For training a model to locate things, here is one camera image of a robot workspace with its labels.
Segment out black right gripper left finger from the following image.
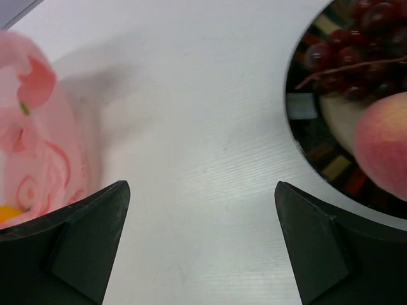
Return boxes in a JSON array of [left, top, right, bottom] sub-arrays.
[[1, 180, 130, 305]]

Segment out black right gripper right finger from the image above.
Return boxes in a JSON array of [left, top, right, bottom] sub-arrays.
[[274, 182, 406, 305]]

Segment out yellow fake mango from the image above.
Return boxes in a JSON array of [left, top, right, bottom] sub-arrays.
[[0, 205, 25, 224]]

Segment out pink plastic bag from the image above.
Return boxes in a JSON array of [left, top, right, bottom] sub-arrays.
[[1, 30, 99, 229]]

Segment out pink fake peach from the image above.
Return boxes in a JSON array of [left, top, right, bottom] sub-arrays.
[[353, 92, 406, 201]]

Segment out dark red fake grapes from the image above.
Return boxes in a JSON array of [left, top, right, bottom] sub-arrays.
[[287, 1, 406, 101]]

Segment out black rimmed round plate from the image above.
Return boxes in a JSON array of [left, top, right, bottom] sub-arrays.
[[284, 0, 407, 220]]

